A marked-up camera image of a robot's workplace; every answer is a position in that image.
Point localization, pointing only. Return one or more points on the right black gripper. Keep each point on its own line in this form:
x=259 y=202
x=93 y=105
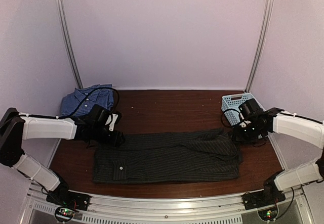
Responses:
x=237 y=136

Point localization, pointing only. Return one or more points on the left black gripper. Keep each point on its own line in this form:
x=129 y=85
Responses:
x=115 y=140

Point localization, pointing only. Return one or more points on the blue checked shirt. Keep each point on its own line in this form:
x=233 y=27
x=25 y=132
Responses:
x=81 y=101

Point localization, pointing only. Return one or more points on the black pinstriped long sleeve shirt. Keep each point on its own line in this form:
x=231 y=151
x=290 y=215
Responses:
x=199 y=156

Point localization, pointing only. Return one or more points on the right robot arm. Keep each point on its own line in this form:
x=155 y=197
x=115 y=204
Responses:
x=286 y=128

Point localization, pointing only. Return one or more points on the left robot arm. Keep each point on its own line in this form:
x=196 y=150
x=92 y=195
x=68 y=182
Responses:
x=17 y=127

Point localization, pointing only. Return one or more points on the light blue perforated plastic basket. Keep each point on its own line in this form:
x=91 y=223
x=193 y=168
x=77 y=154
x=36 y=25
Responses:
x=231 y=109

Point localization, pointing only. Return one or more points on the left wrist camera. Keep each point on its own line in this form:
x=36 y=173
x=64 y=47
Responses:
x=113 y=119

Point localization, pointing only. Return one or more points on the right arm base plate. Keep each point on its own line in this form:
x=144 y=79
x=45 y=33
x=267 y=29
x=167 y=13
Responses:
x=263 y=201

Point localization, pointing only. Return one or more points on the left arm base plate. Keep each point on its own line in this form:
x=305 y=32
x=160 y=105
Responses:
x=67 y=210

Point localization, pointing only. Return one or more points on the aluminium front rail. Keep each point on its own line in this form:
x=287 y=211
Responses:
x=219 y=209

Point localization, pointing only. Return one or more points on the right aluminium corner post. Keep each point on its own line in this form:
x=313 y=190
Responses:
x=260 y=44

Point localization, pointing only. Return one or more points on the aluminium corner post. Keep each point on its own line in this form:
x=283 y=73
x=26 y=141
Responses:
x=68 y=44
x=260 y=44

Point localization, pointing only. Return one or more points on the left aluminium corner post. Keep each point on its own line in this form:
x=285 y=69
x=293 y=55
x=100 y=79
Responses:
x=68 y=44

